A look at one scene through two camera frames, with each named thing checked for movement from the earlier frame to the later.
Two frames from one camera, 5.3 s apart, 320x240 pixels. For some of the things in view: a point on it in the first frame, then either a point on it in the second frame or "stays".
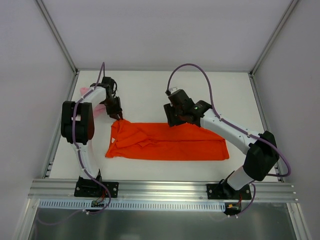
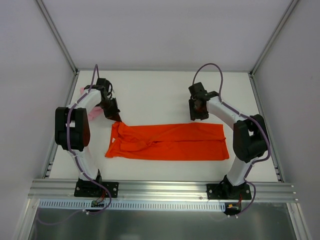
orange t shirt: (132, 139) stays
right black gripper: (172, 115) -> (198, 113)
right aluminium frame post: (288, 11) stays
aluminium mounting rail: (147, 191) stays
